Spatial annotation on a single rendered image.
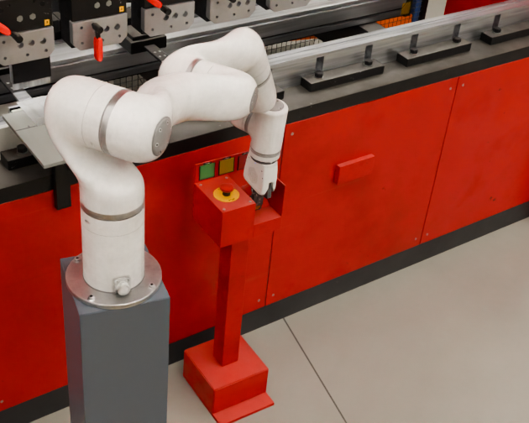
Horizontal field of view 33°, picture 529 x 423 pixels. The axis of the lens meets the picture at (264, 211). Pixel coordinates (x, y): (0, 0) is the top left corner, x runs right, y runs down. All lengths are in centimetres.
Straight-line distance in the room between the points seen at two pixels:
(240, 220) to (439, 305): 121
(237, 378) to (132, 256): 118
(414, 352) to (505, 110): 96
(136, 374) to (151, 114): 61
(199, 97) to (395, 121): 133
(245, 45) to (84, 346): 73
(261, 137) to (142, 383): 76
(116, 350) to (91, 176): 38
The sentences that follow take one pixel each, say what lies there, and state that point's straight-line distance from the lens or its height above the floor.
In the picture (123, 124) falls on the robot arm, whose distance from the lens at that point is 152.
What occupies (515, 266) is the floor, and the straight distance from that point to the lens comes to 370.
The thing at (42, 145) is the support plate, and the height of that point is 100.
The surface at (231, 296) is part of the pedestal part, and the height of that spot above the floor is 41.
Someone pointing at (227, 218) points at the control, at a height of 76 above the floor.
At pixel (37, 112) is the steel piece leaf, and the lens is 235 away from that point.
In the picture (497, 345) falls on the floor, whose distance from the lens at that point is 332.
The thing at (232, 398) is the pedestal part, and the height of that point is 5.
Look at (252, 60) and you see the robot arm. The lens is 201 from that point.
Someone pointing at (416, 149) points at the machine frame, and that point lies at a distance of 316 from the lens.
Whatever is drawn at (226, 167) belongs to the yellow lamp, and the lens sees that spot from 250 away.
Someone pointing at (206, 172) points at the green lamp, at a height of 81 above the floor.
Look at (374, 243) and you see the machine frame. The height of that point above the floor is 20.
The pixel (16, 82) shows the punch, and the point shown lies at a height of 108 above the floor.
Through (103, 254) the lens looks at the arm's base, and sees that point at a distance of 170.
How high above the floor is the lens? 217
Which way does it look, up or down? 36 degrees down
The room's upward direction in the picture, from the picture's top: 6 degrees clockwise
